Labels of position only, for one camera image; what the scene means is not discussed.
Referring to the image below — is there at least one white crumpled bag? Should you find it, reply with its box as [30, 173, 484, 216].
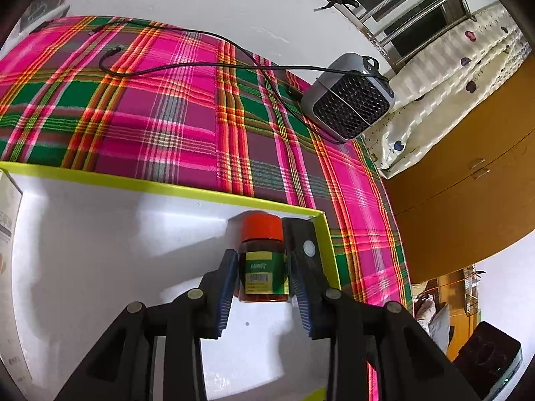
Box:
[412, 291, 455, 357]

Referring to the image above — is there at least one pink plaid desktop cloth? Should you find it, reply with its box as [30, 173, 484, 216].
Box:
[0, 15, 415, 401]

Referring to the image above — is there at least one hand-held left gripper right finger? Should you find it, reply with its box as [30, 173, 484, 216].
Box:
[288, 251, 481, 401]

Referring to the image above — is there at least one cream dotted curtain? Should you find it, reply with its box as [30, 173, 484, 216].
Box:
[363, 2, 530, 181]

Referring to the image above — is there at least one brown wooden wardrobe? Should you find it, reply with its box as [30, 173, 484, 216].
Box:
[382, 66, 535, 285]

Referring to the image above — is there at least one brown bottle orange cap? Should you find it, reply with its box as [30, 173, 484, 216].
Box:
[236, 213, 290, 304]

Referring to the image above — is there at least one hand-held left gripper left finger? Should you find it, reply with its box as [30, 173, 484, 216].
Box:
[54, 248, 240, 401]

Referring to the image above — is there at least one metal window grille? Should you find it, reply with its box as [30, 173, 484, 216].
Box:
[276, 0, 478, 73]

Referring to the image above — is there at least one black handled tool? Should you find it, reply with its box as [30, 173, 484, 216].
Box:
[313, 0, 360, 11]

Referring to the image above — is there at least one black electronic device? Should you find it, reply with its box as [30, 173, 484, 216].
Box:
[452, 321, 523, 400]

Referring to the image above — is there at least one yellow-green tray box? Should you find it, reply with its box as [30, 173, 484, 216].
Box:
[0, 161, 340, 401]

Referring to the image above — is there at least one grey desktop heater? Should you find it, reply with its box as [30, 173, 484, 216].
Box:
[301, 52, 396, 143]

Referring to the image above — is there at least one slim white box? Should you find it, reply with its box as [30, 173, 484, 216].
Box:
[0, 170, 33, 386]

